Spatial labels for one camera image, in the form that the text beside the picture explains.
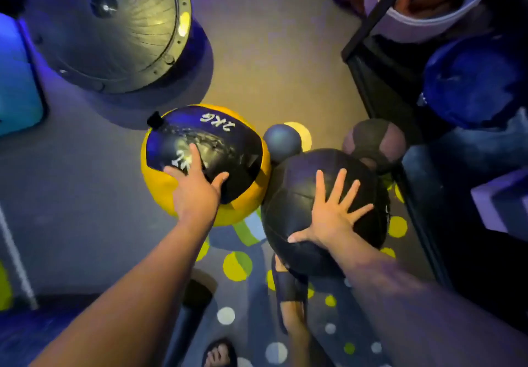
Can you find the person's right hand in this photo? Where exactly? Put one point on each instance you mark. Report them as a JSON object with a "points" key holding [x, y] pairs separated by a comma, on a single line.
{"points": [[330, 222]]}

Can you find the black knee sleeve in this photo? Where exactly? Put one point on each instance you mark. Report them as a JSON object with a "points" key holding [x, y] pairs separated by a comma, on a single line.
{"points": [[288, 287]]}

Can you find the black balance trainer dome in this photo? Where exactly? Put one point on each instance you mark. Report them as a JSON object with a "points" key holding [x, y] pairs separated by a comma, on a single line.
{"points": [[103, 37]]}

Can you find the person's leg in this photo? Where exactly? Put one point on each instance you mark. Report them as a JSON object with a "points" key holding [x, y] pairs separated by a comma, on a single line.
{"points": [[189, 317], [295, 325]]}

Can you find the person's right thumb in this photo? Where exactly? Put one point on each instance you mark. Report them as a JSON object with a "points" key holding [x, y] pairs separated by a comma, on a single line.
{"points": [[300, 236]]}

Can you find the large blue ball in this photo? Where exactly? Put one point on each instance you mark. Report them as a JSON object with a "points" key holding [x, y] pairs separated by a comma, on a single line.
{"points": [[470, 82]]}

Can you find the large black medicine ball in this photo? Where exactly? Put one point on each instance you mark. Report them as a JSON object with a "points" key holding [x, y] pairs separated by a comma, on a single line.
{"points": [[288, 206]]}

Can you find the person's left thumb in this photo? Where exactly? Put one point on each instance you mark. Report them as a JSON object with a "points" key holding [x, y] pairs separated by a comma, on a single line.
{"points": [[219, 180]]}

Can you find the person's left hand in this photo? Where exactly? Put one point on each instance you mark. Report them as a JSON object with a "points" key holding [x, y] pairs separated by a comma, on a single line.
{"points": [[194, 197]]}

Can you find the yellow and black medicine ball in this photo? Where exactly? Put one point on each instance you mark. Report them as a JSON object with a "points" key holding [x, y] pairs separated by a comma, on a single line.
{"points": [[222, 140]]}

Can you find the purple foam block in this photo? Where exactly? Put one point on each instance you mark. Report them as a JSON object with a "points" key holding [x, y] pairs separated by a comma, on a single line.
{"points": [[501, 208]]}

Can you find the white pole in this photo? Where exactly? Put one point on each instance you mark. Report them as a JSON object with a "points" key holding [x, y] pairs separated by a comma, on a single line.
{"points": [[16, 255]]}

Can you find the black storage rack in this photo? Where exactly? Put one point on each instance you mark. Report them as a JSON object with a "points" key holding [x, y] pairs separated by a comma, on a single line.
{"points": [[387, 86]]}

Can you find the blue foam mat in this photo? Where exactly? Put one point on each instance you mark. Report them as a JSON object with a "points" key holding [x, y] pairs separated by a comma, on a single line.
{"points": [[16, 86]]}

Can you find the small grey-blue ball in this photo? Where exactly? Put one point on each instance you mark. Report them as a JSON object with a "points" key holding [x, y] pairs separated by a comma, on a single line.
{"points": [[282, 142]]}

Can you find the person's right forearm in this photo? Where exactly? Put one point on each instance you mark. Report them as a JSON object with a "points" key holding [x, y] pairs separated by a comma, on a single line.
{"points": [[412, 305]]}

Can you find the white bucket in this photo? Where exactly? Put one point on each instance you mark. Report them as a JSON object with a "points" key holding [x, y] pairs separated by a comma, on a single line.
{"points": [[412, 28]]}

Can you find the brown and black medicine ball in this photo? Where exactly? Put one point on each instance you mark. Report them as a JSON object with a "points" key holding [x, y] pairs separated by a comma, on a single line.
{"points": [[373, 144]]}

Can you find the person's left leg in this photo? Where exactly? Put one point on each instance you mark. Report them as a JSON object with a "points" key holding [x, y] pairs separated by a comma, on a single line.
{"points": [[189, 317]]}

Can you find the black sandal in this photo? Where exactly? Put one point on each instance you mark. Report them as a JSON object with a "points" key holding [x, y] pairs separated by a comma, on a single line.
{"points": [[218, 354]]}

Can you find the person's right middle finger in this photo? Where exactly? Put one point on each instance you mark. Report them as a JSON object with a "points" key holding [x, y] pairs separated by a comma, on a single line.
{"points": [[338, 187]]}

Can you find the person's right little finger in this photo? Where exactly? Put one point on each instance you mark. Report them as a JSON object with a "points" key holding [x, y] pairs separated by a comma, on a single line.
{"points": [[361, 211]]}

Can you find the person's left forearm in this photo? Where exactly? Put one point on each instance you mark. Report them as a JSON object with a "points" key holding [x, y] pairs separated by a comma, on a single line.
{"points": [[136, 292]]}

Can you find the person's right leg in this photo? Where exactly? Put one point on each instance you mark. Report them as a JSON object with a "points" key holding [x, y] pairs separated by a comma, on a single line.
{"points": [[295, 325]]}

